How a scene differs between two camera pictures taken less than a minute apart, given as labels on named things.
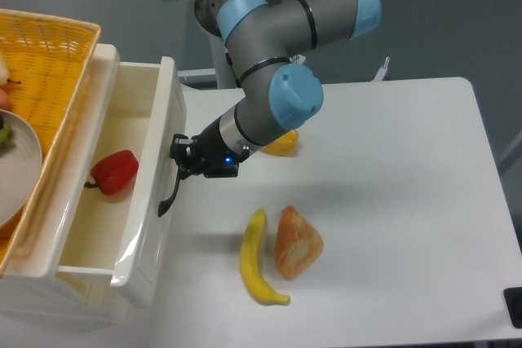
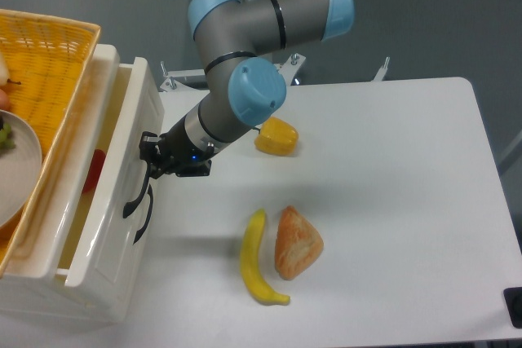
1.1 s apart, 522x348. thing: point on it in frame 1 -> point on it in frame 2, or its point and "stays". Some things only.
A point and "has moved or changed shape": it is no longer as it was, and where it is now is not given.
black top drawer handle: [165, 204] -> [129, 207]
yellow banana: [250, 260] stays
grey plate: [20, 169] stays
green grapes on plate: [6, 139] stays
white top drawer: [122, 168] has moved or changed shape
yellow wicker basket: [46, 56] stays
